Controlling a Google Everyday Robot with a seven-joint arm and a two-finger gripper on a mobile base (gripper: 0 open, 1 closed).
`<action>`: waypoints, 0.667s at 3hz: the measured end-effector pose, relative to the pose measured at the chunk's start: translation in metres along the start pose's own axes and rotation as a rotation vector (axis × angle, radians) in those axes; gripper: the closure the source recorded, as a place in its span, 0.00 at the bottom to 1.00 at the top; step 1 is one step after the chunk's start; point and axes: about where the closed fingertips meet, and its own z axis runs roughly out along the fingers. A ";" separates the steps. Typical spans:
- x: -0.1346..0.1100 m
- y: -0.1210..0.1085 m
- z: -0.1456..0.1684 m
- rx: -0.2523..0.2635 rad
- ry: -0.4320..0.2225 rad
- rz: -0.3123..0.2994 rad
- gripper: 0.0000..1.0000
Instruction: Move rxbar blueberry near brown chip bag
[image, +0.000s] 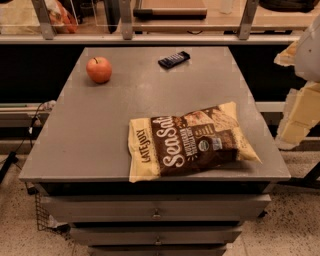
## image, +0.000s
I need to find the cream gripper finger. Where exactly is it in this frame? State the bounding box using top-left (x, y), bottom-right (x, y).
top-left (275, 82), bottom-right (320, 150)
top-left (274, 41), bottom-right (298, 67)

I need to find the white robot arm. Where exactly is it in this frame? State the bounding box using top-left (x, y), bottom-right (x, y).
top-left (274, 15), bottom-right (320, 150)

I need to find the black bag on shelf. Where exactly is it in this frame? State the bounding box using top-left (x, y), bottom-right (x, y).
top-left (259, 0), bottom-right (319, 13)

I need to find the brown sea salt chip bag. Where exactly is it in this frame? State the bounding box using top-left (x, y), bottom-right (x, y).
top-left (128, 102), bottom-right (259, 183)

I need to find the orange snack bag on shelf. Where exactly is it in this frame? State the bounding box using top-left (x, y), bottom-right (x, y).
top-left (45, 0), bottom-right (77, 34)

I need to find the dark flat box on shelf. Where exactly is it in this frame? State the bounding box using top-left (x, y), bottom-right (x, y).
top-left (133, 0), bottom-right (207, 19)

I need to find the red apple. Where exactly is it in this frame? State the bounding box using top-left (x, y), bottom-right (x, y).
top-left (86, 57), bottom-right (112, 84)

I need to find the grey drawer cabinet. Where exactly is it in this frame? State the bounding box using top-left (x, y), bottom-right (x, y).
top-left (18, 46), bottom-right (292, 256)

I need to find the bottom drawer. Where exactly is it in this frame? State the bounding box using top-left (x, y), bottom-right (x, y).
top-left (88, 245), bottom-right (226, 256)

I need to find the metal shelf frame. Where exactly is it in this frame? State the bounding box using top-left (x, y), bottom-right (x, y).
top-left (0, 0), bottom-right (320, 45)

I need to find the middle drawer with handle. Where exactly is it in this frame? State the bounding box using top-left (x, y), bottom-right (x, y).
top-left (71, 226), bottom-right (242, 246)

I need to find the wire mesh basket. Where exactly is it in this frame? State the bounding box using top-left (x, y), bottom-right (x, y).
top-left (35, 193), bottom-right (52, 231)

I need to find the black cable on floor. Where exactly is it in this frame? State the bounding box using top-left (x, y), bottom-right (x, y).
top-left (0, 101), bottom-right (48, 185)

